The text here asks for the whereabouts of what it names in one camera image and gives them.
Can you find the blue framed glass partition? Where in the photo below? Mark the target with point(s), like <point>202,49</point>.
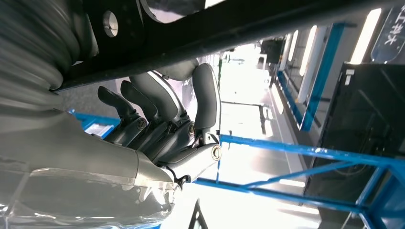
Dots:
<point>322,79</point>

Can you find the black panel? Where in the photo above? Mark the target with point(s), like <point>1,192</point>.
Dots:
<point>364,126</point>

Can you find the blue metal shelf rack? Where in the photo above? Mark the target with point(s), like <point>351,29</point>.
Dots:
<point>284,148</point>

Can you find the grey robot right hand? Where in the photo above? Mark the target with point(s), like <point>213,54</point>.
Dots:
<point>79,158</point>

